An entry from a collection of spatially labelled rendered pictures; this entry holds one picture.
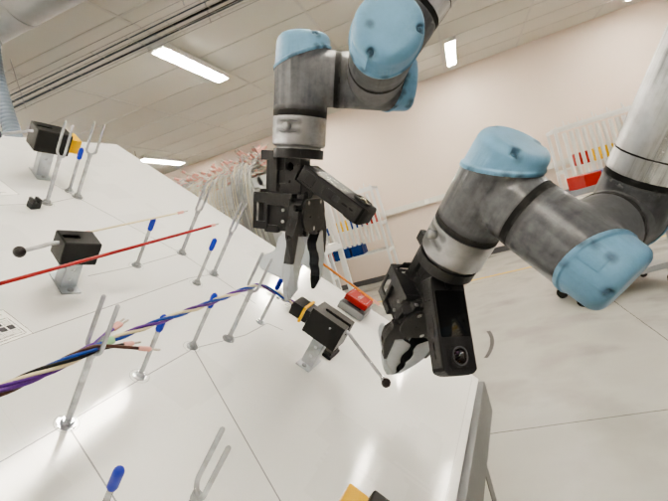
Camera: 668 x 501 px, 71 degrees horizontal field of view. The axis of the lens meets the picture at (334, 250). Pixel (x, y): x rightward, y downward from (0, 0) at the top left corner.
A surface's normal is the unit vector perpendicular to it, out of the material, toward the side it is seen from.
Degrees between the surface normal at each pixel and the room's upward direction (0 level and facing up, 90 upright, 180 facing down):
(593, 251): 69
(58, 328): 45
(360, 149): 90
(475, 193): 89
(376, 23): 90
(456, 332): 76
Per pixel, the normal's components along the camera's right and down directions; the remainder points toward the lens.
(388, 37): 0.00, 0.05
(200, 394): 0.44, -0.84
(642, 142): -0.80, 0.21
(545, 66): -0.26, 0.12
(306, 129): 0.33, 0.18
